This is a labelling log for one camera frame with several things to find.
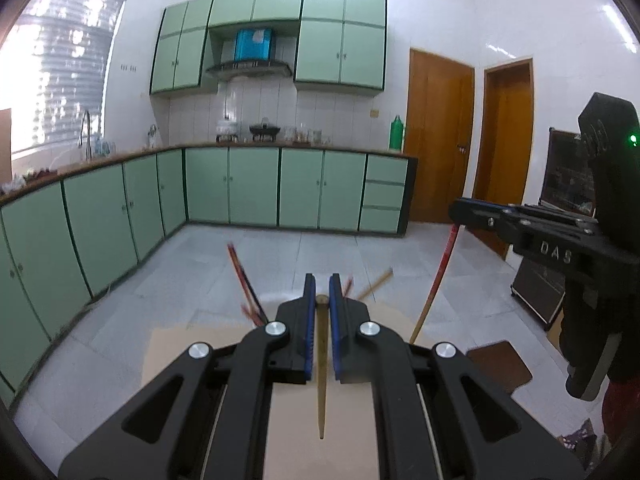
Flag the window with blinds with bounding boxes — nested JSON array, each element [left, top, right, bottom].
[[0, 0, 128, 156]]

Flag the chrome sink faucet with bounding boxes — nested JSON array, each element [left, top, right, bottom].
[[77, 110, 104, 161]]

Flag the person's dark red clothing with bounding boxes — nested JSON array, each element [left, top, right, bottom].
[[601, 379, 635, 461]]

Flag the green base kitchen cabinets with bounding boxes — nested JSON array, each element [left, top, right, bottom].
[[0, 145, 418, 401]]

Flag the patterned cloth bag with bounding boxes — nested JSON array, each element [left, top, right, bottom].
[[560, 419, 598, 463]]

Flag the black wok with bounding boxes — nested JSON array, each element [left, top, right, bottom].
[[248, 117, 282, 142]]

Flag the cardboard box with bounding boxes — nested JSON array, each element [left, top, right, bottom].
[[0, 108, 13, 186]]

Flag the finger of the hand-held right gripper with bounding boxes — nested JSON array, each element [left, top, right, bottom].
[[505, 204, 599, 234], [447, 199, 522, 247]]

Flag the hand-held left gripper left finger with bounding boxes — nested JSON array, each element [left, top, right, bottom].
[[59, 273, 317, 480]]

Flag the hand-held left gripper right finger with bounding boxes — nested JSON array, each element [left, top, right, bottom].
[[328, 273, 586, 480]]

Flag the plain bamboo chopstick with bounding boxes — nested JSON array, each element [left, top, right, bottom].
[[356, 270, 394, 302], [315, 296, 331, 441]]

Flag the range hood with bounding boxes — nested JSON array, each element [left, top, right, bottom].
[[205, 28, 293, 81]]

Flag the black wheeled speaker cabinet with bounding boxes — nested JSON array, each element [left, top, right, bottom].
[[511, 127, 601, 332]]

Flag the brown floor mat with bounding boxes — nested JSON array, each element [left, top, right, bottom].
[[467, 340, 533, 395]]

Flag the wooden door with handle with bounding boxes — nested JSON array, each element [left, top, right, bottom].
[[404, 47, 476, 225]]

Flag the short green wall cabinet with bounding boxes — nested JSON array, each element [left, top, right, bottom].
[[207, 0, 303, 29]]

